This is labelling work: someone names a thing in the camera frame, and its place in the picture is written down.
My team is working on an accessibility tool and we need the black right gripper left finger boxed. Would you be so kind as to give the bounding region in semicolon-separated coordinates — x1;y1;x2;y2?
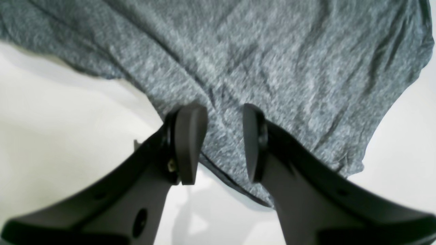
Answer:
1;104;208;245

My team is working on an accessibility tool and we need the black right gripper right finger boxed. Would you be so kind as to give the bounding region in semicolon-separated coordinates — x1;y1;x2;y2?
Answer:
243;104;436;245

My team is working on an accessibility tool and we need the grey T-shirt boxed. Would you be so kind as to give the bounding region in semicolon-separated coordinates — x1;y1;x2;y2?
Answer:
1;0;434;207

